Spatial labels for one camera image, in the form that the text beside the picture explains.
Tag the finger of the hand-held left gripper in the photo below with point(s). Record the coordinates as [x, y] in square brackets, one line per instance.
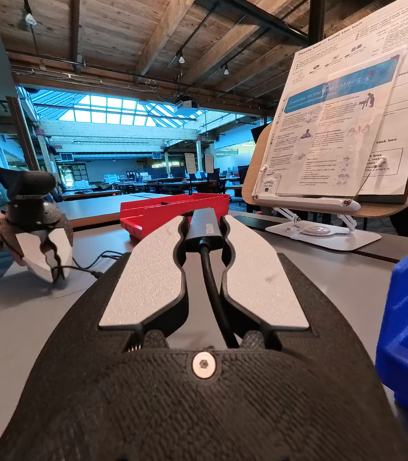
[32, 252]
[65, 252]

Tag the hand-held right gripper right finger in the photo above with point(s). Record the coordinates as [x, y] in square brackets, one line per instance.
[265, 284]

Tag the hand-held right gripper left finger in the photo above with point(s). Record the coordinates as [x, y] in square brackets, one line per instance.
[146, 277]

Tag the red plastic bin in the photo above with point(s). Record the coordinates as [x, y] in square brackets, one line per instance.
[160, 216]

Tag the person's left hand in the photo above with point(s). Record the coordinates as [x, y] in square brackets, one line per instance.
[7, 237]

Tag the brown-edged table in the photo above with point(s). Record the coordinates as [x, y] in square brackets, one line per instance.
[92, 209]

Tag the small white label card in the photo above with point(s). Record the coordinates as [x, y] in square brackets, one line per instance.
[267, 185]

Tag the wooden document stand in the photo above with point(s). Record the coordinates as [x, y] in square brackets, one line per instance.
[258, 173]

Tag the laminated exercise sheet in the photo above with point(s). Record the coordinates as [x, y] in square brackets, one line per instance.
[333, 144]

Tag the ceiling projector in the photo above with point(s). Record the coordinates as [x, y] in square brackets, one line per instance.
[186, 107]

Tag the black metal pole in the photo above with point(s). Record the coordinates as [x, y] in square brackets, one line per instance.
[316, 16]

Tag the large white instruction sheet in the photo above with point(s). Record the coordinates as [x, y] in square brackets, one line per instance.
[398, 21]

